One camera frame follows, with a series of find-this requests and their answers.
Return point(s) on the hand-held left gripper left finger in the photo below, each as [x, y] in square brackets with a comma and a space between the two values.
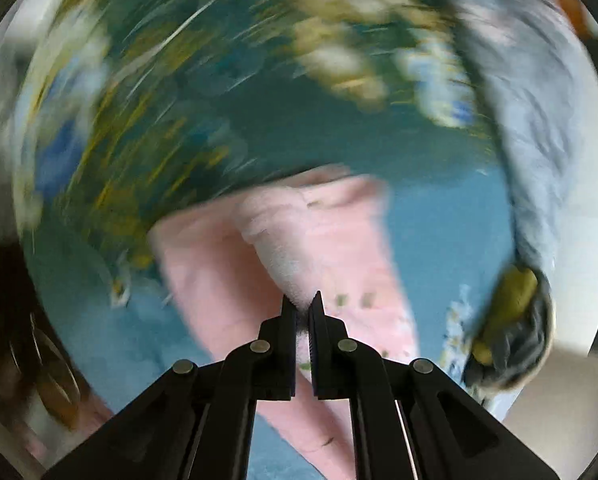
[284, 355]

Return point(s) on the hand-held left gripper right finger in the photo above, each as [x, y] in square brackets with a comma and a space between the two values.
[320, 355]

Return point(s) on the pink garment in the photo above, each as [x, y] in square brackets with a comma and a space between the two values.
[214, 265]

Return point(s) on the grey and yellow garment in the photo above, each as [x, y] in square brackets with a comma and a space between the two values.
[514, 330]

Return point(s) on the teal floral printed blanket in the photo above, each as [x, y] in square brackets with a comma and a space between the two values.
[219, 110]

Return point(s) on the light blue garment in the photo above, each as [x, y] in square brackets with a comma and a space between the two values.
[524, 125]

